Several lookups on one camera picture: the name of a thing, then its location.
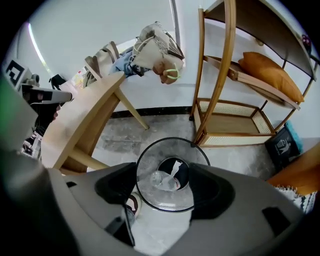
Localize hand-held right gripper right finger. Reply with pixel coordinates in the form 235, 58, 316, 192
172, 162, 305, 256

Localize teal bag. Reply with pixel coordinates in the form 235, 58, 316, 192
284, 121, 304, 157

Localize cream chain handbag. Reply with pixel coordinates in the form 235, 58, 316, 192
129, 21, 186, 71

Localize dark box on floor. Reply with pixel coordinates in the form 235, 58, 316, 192
264, 126, 301, 171

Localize person's right shoe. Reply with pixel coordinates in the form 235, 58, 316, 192
124, 191, 143, 217

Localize wooden shelf rack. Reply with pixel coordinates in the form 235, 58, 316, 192
191, 0, 320, 148

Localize orange cushion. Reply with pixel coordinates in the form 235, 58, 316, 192
237, 51, 305, 103

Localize person's left hand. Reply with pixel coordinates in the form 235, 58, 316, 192
35, 102, 63, 129

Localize brown plush charm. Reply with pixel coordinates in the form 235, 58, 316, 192
152, 61, 182, 85

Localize black backpack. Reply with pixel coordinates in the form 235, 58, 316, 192
48, 73, 67, 91

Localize beige canvas tote bag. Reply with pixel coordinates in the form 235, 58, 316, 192
84, 41, 120, 78

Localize orange sofa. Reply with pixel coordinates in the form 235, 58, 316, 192
266, 142, 320, 197

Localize wooden coffee table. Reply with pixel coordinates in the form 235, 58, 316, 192
41, 71, 151, 176

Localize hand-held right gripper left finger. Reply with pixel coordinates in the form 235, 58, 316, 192
47, 162, 141, 256

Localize clear plastic water bottle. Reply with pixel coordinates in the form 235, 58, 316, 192
149, 170, 183, 192

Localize black mesh waste bin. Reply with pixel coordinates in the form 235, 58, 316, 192
135, 136, 211, 213

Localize light blue clothing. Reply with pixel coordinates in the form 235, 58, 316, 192
108, 46, 153, 78

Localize orange juice bottle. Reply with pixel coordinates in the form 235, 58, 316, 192
72, 71, 85, 90

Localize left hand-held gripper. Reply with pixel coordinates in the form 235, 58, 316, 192
4, 59, 74, 105

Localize person's blue jeans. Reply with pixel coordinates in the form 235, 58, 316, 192
121, 207, 137, 226

